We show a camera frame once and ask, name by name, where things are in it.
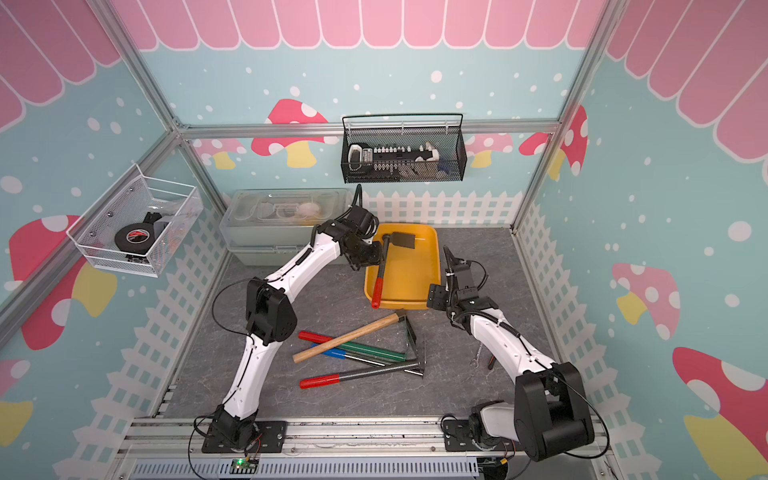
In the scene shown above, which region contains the red-handled small hoe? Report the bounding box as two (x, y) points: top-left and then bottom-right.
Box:
(371, 232), (415, 309)

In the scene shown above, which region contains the wooden-handled hatchet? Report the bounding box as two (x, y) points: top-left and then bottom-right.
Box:
(292, 310), (407, 364)

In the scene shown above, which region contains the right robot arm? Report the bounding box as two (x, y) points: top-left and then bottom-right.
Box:
(427, 247), (610, 462)

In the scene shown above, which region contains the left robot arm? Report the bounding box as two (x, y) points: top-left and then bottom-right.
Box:
(205, 185), (383, 453)

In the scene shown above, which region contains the yellow plastic storage tray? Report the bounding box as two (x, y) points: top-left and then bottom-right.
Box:
(364, 223), (442, 310)

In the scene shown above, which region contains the translucent green storage box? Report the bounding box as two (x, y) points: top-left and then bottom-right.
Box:
(219, 189), (353, 267)

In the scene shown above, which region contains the white socket bit set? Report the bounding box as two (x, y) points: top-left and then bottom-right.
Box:
(343, 143), (441, 178)

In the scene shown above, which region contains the black tape roll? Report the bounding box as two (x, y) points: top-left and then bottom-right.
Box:
(114, 223), (156, 255)

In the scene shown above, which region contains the green circuit board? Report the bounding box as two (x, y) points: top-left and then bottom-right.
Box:
(229, 458), (259, 476)

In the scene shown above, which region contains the black wire mesh basket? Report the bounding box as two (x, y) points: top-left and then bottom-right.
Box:
(340, 113), (467, 184)

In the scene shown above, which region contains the white wire wall basket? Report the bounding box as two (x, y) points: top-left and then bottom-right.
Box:
(67, 165), (203, 278)

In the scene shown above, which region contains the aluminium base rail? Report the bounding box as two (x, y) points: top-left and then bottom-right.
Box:
(106, 416), (623, 479)

